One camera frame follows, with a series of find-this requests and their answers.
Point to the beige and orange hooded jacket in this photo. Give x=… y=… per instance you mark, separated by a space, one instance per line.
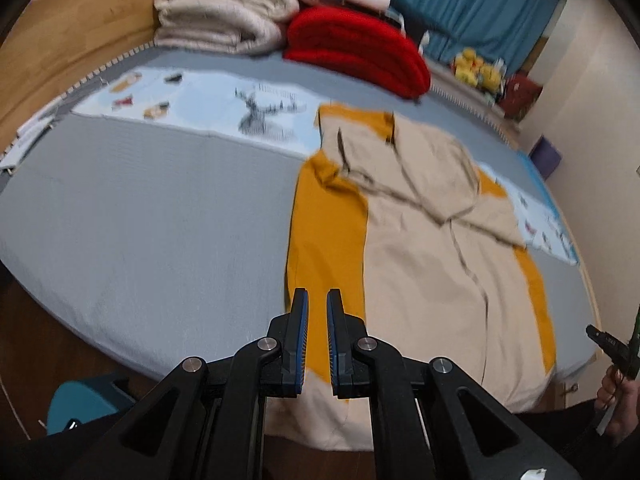
x=425 y=285

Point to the folded red blanket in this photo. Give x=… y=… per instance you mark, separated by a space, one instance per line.
x=360 y=50

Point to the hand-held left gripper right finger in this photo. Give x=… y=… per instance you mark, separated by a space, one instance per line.
x=334 y=345

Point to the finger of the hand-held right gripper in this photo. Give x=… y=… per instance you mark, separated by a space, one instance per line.
x=607 y=342

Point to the teal stool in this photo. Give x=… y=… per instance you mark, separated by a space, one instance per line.
x=85 y=405

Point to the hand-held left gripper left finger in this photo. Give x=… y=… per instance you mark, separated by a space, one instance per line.
x=301 y=340

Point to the printed light blue cloth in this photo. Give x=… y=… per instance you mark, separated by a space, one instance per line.
x=200 y=105

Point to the yellow bear plush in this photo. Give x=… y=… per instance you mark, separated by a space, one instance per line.
x=489 y=77

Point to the blue curtain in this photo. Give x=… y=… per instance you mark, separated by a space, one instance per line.
x=475 y=0

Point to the yellow duck plush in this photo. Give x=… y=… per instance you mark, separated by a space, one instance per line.
x=467 y=65

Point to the person's right hand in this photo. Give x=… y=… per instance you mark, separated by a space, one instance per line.
x=617 y=410

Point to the white paper scrap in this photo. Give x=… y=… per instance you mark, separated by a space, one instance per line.
x=534 y=475

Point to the bed with grey sheet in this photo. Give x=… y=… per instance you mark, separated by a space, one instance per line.
x=150 y=235

